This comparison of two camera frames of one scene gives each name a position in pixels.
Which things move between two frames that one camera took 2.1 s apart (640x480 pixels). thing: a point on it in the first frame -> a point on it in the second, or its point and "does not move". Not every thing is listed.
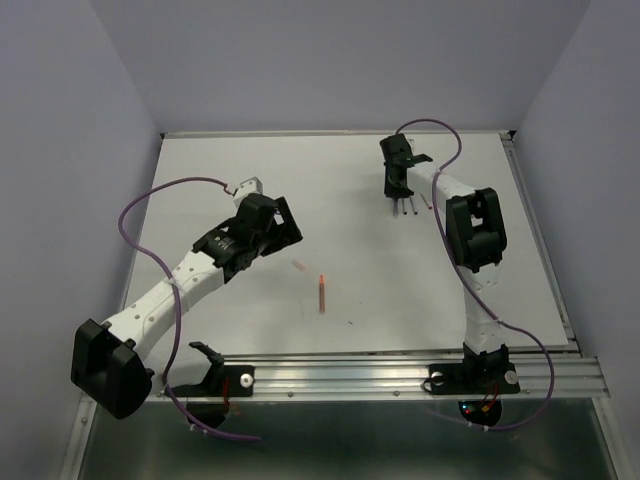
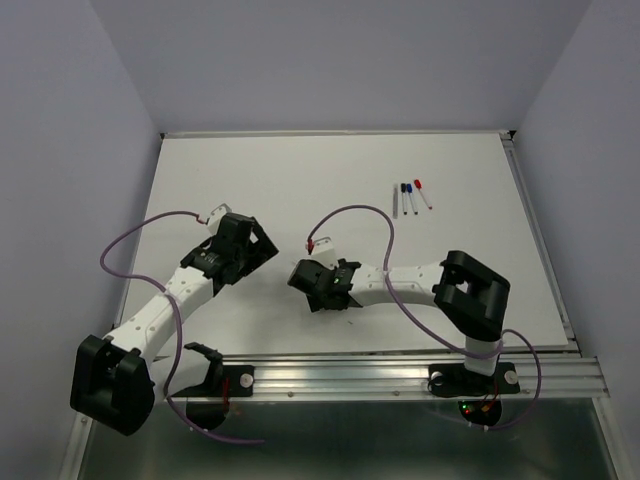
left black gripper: (287, 232) -> (261, 251)
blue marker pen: (414, 206) does not move
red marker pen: (428, 203) does not move
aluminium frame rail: (370, 377) does not move
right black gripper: (392, 191) -> (315, 302)
